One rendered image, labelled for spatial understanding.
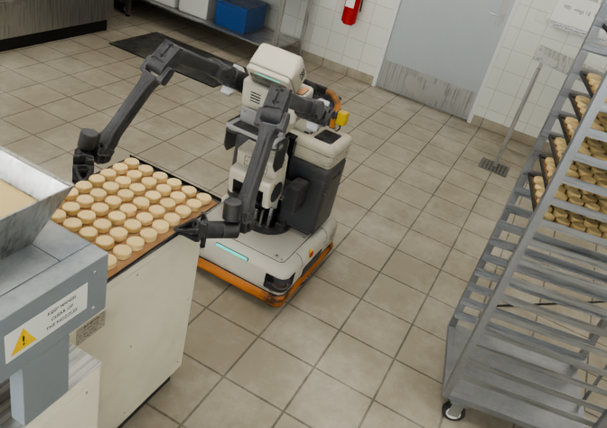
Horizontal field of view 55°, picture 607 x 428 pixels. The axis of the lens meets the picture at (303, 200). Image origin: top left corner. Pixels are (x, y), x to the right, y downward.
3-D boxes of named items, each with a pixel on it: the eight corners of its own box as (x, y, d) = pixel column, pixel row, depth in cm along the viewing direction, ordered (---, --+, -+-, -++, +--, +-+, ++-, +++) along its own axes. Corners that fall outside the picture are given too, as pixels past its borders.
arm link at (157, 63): (179, 45, 207) (158, 32, 209) (161, 79, 209) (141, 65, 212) (237, 69, 248) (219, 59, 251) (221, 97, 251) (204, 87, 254)
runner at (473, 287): (467, 290, 275) (470, 284, 273) (467, 286, 277) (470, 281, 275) (603, 337, 267) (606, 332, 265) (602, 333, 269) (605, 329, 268)
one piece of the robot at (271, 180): (241, 168, 303) (253, 60, 264) (305, 198, 292) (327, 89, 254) (212, 192, 284) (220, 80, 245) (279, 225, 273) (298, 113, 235)
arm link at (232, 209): (254, 228, 196) (230, 222, 198) (257, 197, 192) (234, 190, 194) (238, 241, 185) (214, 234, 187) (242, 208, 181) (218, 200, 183)
